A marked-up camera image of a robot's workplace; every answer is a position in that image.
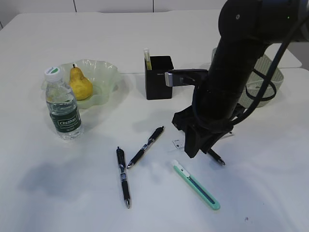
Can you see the yellow utility knife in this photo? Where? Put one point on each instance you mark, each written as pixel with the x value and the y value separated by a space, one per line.
pixel 147 59

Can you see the black pen front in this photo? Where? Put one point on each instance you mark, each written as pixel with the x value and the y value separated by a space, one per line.
pixel 123 177

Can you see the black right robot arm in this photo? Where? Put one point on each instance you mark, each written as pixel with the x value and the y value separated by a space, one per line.
pixel 247 28

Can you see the black square pen holder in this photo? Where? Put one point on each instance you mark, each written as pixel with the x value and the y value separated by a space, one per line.
pixel 155 85

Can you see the black pen on ruler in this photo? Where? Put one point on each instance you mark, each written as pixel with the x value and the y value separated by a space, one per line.
pixel 216 157

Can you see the black pen middle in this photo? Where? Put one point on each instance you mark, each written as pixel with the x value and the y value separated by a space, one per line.
pixel 144 148

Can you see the green utility knife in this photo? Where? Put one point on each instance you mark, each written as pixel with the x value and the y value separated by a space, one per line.
pixel 195 185

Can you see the yellow pear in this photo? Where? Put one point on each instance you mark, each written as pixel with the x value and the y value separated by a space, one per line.
pixel 81 86

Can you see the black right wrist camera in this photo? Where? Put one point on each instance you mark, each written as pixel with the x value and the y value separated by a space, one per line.
pixel 185 77

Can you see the pale green wavy plate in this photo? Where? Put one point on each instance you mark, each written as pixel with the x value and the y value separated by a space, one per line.
pixel 102 74

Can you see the clear water bottle green label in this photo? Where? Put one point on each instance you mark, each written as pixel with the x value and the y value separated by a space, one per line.
pixel 62 105

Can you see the clear plastic ruler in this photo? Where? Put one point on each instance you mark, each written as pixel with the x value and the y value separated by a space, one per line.
pixel 180 142

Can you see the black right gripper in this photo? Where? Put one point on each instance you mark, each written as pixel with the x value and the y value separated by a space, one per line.
pixel 209 117

